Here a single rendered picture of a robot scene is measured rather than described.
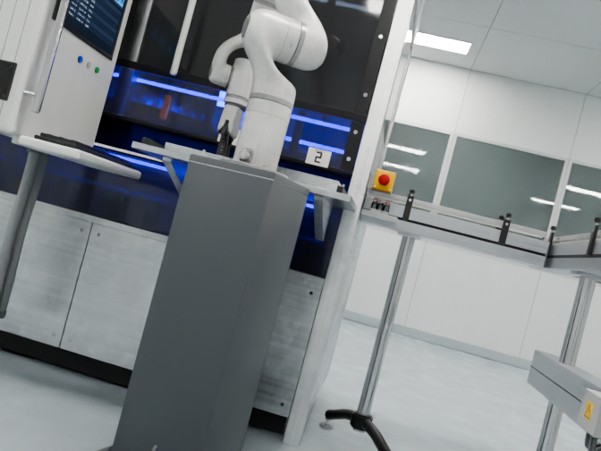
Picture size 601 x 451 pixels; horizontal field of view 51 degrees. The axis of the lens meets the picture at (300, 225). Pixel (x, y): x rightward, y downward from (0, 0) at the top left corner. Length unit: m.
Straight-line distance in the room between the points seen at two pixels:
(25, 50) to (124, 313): 0.99
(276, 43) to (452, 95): 5.51
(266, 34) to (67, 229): 1.22
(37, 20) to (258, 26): 0.72
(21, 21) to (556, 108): 5.98
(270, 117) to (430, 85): 5.54
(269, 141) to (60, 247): 1.16
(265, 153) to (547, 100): 5.82
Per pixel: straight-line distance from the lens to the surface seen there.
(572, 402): 1.94
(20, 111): 2.06
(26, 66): 2.07
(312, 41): 1.72
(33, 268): 2.60
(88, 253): 2.50
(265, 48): 1.67
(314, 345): 2.28
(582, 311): 2.17
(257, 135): 1.64
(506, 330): 7.00
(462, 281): 6.90
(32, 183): 2.39
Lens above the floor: 0.72
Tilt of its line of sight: 1 degrees up
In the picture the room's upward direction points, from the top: 15 degrees clockwise
